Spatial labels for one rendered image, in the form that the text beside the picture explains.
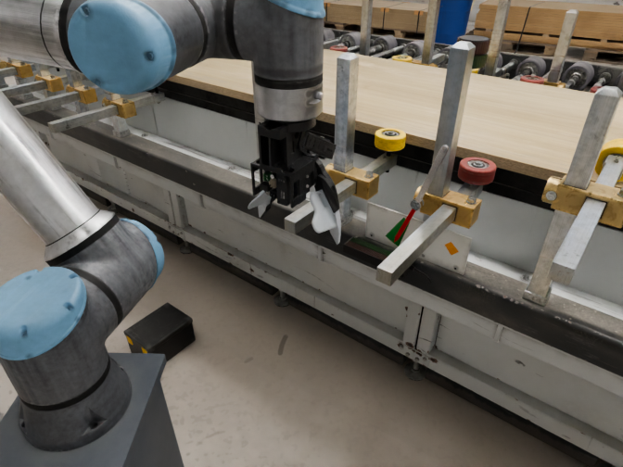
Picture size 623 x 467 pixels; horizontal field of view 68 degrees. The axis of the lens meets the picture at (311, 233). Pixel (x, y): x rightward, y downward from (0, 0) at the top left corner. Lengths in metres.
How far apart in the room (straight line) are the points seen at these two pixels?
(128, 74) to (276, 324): 1.52
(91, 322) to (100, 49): 0.48
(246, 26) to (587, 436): 1.40
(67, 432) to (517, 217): 1.06
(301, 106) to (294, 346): 1.34
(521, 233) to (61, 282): 1.01
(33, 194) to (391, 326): 1.21
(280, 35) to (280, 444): 1.28
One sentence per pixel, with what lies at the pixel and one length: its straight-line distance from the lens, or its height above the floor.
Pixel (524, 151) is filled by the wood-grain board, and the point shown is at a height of 0.90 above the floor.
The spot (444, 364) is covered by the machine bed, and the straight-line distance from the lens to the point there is 1.63.
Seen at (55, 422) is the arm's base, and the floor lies 0.66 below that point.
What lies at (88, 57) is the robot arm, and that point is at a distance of 0.53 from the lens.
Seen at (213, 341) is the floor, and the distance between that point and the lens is 1.89.
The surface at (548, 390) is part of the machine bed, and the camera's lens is 1.58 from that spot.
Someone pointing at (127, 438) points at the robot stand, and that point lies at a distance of 0.95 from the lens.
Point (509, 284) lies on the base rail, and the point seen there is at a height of 0.70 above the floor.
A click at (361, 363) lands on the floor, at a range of 1.79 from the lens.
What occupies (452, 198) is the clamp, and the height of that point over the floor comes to 0.87.
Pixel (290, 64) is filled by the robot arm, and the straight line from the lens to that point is 0.59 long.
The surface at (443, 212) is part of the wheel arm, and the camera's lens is 0.99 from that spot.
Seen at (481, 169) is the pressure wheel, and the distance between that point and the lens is 1.09.
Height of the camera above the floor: 1.35
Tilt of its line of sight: 34 degrees down
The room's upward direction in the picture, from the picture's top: straight up
